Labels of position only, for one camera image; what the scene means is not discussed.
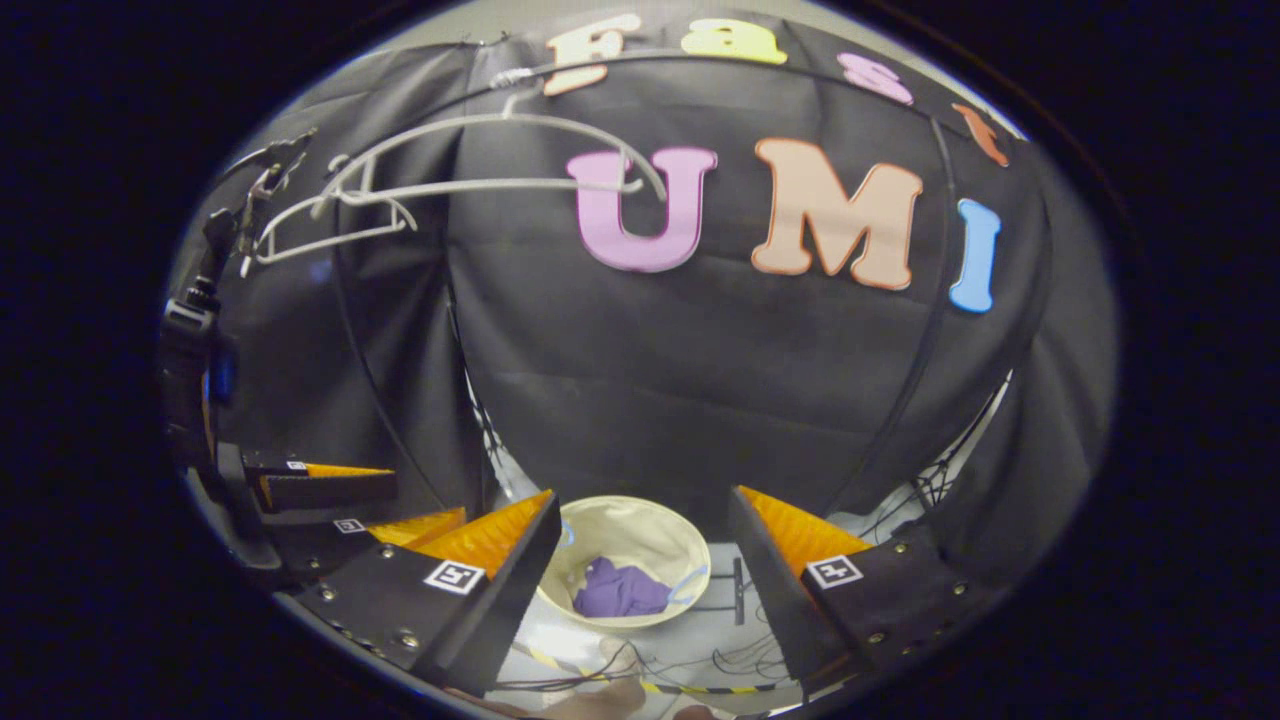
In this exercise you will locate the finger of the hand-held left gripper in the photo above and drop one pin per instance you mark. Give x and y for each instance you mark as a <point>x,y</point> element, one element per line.
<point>320,545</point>
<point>330,490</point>

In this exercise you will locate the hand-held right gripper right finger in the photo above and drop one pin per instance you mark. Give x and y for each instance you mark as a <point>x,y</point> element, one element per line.
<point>775,590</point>

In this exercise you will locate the yellow black floor tape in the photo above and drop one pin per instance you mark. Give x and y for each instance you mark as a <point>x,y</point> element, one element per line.
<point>700,688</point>

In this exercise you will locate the cream laundry hamper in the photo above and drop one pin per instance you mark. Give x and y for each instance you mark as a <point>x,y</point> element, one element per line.
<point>640,530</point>

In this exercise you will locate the black clothes rack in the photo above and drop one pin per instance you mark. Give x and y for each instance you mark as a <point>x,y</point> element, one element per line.
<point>942,200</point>

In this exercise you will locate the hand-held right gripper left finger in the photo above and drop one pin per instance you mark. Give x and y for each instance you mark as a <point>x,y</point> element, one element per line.
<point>510,600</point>

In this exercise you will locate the white clothes hanger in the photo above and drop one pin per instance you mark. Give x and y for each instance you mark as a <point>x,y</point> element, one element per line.
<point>480,186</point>
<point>330,243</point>

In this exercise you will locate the purple knit shirt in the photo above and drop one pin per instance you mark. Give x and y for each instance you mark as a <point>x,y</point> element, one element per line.
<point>620,590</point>

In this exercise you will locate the black clamp stand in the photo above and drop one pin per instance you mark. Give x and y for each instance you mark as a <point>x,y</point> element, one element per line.
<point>250,210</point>

